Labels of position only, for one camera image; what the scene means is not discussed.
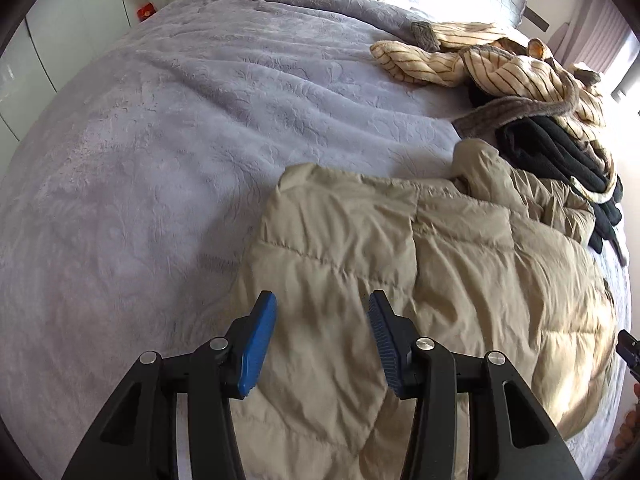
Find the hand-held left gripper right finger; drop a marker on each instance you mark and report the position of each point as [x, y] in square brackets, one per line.
[387, 345]

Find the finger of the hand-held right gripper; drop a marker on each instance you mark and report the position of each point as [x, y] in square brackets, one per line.
[629, 350]

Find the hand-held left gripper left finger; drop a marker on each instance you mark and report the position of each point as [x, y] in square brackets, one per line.
[257, 345]

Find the beige puffer jacket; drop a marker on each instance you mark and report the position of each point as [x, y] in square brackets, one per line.
[450, 260]

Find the person's right hand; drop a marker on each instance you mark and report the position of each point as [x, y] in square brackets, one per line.
[630, 432]

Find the black folded garment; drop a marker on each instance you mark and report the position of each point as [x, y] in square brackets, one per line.
[550, 155]

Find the bed with lavender cover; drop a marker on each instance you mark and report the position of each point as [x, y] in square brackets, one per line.
[200, 110]

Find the cream striped robe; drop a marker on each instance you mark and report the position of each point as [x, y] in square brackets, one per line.
[525, 72]

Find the pale pink curtain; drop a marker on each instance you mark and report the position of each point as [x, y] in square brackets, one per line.
[595, 30]

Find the small red box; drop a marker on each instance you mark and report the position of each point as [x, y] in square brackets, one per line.
[145, 11]

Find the white wardrobe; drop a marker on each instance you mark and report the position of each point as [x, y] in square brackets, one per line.
[60, 35]

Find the long dark wall socket panel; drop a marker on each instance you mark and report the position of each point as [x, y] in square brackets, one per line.
[536, 19]

